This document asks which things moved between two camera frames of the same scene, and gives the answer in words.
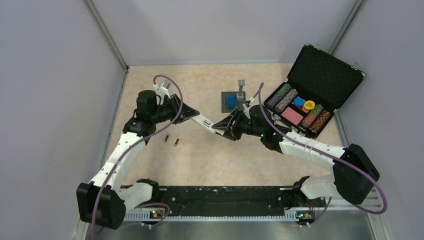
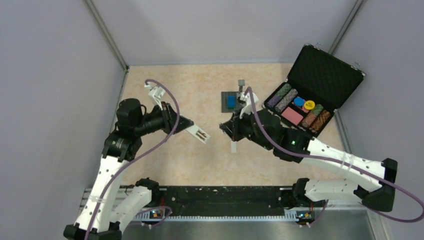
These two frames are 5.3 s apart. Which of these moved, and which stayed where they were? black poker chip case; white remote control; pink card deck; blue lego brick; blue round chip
Moved: white remote control
Stayed: blue round chip; black poker chip case; blue lego brick; pink card deck
